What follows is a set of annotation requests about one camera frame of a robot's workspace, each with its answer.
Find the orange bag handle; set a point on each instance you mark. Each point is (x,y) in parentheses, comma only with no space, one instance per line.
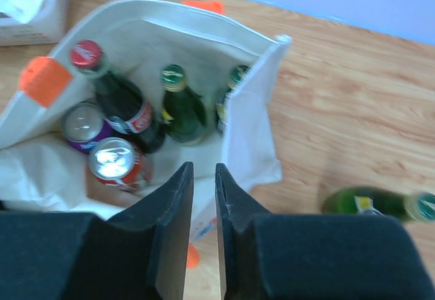
(43,80)

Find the glass cola bottle red cap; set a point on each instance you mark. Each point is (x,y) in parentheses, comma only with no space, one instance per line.
(122,102)

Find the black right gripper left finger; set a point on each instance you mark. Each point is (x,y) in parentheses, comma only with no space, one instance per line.
(140,253)

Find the white plastic basket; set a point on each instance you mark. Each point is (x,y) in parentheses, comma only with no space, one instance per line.
(27,22)

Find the red soda can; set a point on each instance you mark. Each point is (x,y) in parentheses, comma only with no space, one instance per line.
(119,163)

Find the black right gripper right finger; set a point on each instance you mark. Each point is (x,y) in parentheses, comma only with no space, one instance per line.
(311,256)

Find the purple soda can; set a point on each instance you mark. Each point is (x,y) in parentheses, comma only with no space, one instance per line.
(84,126)

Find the white canvas tote bag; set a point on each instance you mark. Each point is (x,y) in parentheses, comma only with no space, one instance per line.
(40,172)

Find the green glass bottle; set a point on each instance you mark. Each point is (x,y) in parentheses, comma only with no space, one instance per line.
(182,110)
(236,76)
(414,207)

